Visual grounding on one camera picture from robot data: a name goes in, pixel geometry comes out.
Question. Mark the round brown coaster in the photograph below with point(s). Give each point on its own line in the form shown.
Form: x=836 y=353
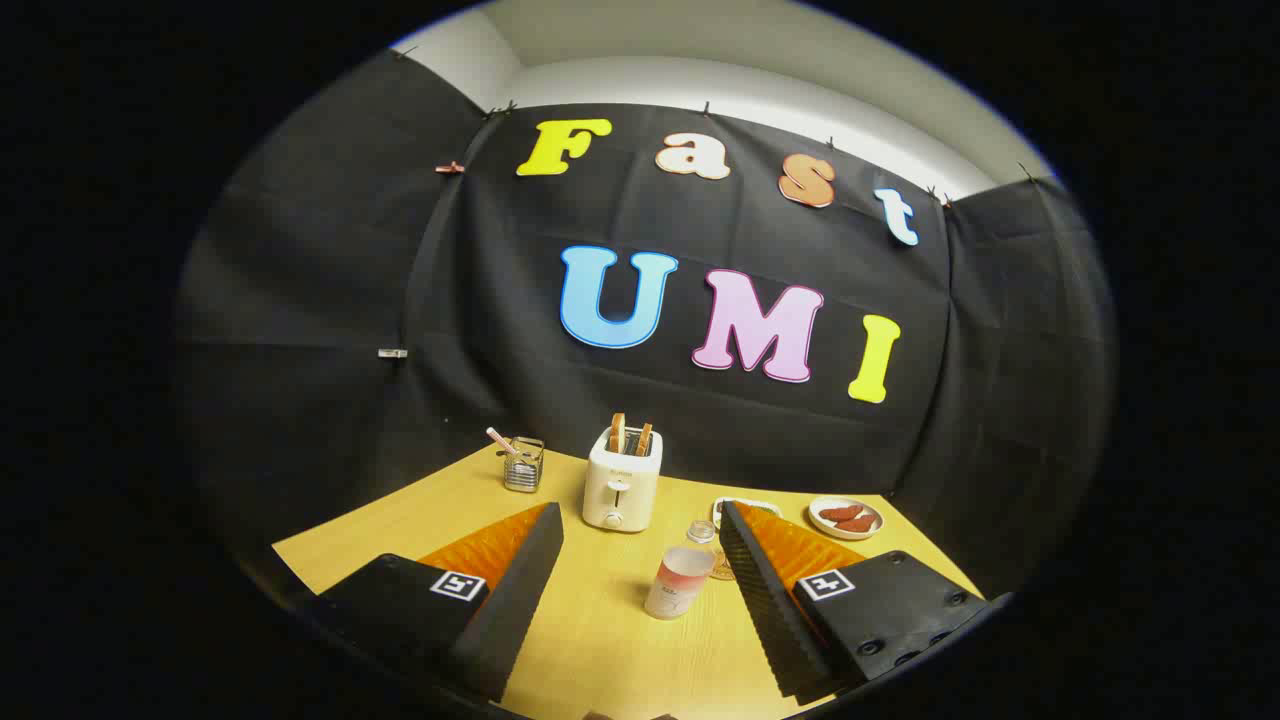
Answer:
x=723 y=568

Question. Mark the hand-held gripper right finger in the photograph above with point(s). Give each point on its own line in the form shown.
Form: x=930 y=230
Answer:
x=770 y=620

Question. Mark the pink striped straw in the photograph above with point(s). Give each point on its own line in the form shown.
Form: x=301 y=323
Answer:
x=500 y=440

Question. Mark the reddish meat slice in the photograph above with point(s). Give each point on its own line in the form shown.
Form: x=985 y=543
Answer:
x=840 y=513
x=856 y=524

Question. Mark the white divided dish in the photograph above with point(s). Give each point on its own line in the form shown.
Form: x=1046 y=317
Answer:
x=748 y=504

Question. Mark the round white plate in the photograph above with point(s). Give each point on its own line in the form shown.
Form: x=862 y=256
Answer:
x=822 y=530

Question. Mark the clear juice bottle pink label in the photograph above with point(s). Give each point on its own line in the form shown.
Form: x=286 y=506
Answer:
x=678 y=585

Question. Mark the wooden table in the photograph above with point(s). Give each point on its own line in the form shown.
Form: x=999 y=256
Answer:
x=610 y=640

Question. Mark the toasted bread slice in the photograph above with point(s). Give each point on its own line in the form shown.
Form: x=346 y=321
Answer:
x=618 y=432
x=645 y=440

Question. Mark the copper clip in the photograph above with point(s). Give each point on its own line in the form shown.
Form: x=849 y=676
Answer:
x=450 y=168

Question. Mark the black backdrop cloth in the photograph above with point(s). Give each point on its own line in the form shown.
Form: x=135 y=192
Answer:
x=500 y=380

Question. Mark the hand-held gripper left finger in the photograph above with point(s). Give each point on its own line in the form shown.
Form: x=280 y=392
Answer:
x=510 y=620

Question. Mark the white toaster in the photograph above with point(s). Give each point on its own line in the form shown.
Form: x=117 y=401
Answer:
x=620 y=490

